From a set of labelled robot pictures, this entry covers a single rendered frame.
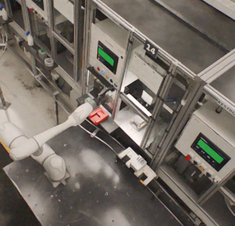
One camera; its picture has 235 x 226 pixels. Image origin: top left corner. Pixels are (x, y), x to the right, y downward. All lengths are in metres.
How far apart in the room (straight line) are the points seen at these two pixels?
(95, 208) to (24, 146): 0.97
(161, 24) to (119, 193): 1.56
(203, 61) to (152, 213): 1.46
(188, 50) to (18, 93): 2.84
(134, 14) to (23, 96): 2.45
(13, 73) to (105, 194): 2.56
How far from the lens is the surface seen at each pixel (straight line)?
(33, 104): 4.14
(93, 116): 2.86
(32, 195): 2.77
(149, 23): 2.21
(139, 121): 2.77
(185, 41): 2.14
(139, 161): 2.66
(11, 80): 4.48
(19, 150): 2.08
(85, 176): 2.81
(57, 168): 2.57
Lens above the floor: 3.26
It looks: 51 degrees down
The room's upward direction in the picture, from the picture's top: 12 degrees clockwise
